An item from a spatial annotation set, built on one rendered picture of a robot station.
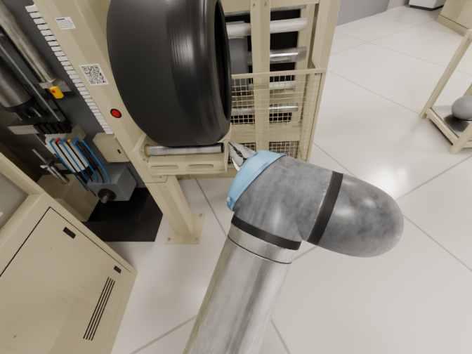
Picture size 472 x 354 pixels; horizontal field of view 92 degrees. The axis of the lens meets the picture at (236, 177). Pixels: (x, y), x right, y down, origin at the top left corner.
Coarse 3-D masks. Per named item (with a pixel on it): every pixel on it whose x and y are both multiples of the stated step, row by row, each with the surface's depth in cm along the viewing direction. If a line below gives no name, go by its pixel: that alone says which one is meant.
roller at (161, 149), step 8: (216, 144) 96; (152, 152) 99; (160, 152) 99; (168, 152) 99; (176, 152) 98; (184, 152) 98; (192, 152) 98; (200, 152) 98; (208, 152) 97; (216, 152) 97
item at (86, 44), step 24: (48, 0) 66; (72, 0) 66; (96, 0) 75; (48, 24) 71; (96, 24) 75; (72, 48) 76; (96, 48) 76; (96, 96) 89; (120, 96) 88; (120, 120) 97; (144, 168) 118; (168, 192) 133; (168, 216) 153; (192, 216) 174
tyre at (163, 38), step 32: (128, 0) 60; (160, 0) 59; (192, 0) 59; (128, 32) 60; (160, 32) 59; (192, 32) 59; (224, 32) 94; (128, 64) 62; (160, 64) 61; (192, 64) 61; (224, 64) 108; (128, 96) 66; (160, 96) 65; (192, 96) 65; (224, 96) 111; (160, 128) 74; (192, 128) 74; (224, 128) 85
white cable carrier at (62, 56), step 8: (32, 8) 69; (32, 16) 71; (40, 16) 70; (48, 32) 74; (48, 40) 76; (56, 40) 79; (56, 48) 77; (64, 56) 79; (64, 64) 81; (72, 72) 83; (72, 80) 85; (80, 80) 85; (80, 88) 88; (88, 96) 90; (88, 104) 93; (96, 112) 96; (104, 120) 98
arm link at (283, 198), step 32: (256, 160) 34; (288, 160) 34; (256, 192) 32; (288, 192) 31; (320, 192) 30; (256, 224) 32; (288, 224) 31; (320, 224) 30; (224, 256) 34; (256, 256) 32; (288, 256) 33; (224, 288) 33; (256, 288) 31; (224, 320) 32; (256, 320) 32; (192, 352) 33; (224, 352) 31; (256, 352) 33
